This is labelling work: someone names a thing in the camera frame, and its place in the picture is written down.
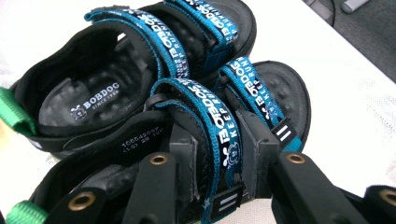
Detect black sandal blue straps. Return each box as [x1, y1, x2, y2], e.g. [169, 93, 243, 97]
[5, 55, 313, 224]
[0, 0, 258, 161]

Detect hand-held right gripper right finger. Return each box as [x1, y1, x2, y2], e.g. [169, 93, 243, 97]
[234, 108, 370, 224]

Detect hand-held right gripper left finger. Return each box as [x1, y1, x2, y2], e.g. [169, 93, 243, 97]
[121, 122, 201, 224]

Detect metal shoe rack grey shelves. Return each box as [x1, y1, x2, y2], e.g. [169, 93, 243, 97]
[0, 0, 396, 224]

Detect black floor cable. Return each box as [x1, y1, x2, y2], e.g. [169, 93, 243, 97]
[329, 0, 337, 28]

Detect grey metal stand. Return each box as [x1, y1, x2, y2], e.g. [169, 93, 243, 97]
[340, 0, 372, 14]

